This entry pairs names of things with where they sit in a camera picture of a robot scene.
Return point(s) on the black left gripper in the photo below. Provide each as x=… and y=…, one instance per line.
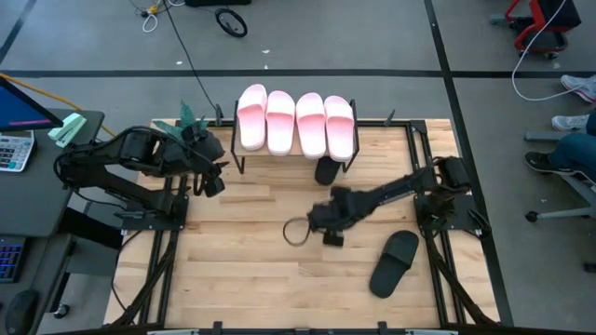
x=205, y=149

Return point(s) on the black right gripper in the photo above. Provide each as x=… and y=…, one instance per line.
x=344, y=209

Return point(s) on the black slide sandal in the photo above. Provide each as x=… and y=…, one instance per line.
x=395, y=263
x=327, y=171

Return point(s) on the pink slide sandal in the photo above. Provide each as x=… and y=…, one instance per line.
x=280, y=123
x=311, y=125
x=339, y=128
x=252, y=116

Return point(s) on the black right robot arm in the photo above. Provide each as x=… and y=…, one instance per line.
x=396, y=191

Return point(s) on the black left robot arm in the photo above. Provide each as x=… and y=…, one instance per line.
x=135, y=149

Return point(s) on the wooden shelf black metal legs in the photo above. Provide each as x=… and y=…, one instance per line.
x=249, y=153

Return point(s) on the green plant in white pot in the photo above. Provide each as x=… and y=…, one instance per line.
x=187, y=114

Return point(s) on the black and white device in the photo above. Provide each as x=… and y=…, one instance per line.
x=411, y=149

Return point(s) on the mint green stapler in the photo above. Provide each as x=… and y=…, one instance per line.
x=67, y=129

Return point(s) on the black box on floor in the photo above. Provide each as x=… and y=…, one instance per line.
x=216, y=2

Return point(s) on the black side desk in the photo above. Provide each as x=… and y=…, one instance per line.
x=28, y=205

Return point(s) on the grey desk calculator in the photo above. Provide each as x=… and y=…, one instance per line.
x=14, y=150

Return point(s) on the computer monitor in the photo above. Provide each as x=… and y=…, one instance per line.
x=18, y=109

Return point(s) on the person's black shoe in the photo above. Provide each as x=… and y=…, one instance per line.
x=542, y=163

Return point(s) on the backlit computer keyboard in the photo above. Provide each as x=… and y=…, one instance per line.
x=10, y=258

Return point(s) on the black computer mouse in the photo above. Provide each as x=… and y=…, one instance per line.
x=21, y=312

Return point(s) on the person's leg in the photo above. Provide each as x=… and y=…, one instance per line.
x=575, y=151

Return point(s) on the grey office chair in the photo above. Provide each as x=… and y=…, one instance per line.
x=582, y=186

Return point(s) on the red and black cart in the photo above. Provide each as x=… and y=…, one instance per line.
x=535, y=37

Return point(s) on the person's white pink shoe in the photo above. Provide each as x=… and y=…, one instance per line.
x=579, y=86

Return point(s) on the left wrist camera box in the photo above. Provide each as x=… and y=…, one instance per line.
x=214, y=186

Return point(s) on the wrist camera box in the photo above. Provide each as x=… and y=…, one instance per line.
x=333, y=238
x=214, y=186

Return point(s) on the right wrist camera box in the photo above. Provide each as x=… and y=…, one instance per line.
x=333, y=238

